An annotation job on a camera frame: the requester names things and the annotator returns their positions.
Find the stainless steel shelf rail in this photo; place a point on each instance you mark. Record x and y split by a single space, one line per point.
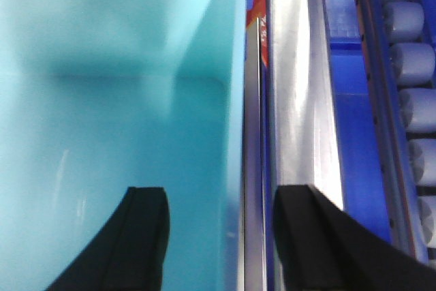
303 134

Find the red snack package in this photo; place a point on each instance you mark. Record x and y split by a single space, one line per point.
257 10

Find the light teal plastic bin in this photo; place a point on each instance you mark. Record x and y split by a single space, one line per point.
101 95

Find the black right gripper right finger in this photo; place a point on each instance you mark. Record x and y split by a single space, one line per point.
321 247

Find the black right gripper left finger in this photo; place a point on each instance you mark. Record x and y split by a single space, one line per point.
128 252

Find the blue crate below with packages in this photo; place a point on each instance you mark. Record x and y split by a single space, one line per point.
363 195

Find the white roller conveyor track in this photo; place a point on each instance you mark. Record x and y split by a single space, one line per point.
398 43

